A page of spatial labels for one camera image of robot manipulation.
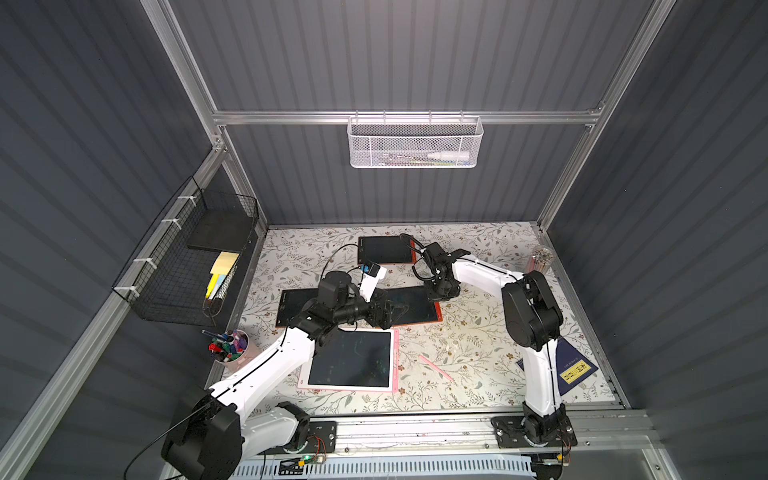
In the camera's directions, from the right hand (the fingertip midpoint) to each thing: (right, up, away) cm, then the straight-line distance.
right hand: (438, 296), depth 98 cm
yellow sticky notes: (-58, +11, -25) cm, 64 cm away
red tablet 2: (-9, -3, +4) cm, 10 cm away
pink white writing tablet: (-26, -17, -12) cm, 34 cm away
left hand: (-13, +1, -23) cm, 27 cm away
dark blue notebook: (+35, -17, -16) cm, 42 cm away
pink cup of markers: (-56, -9, -23) cm, 61 cm away
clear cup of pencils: (+28, +13, -11) cm, 33 cm away
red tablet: (-17, +16, +15) cm, 28 cm away
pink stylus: (-2, -19, -14) cm, 23 cm away
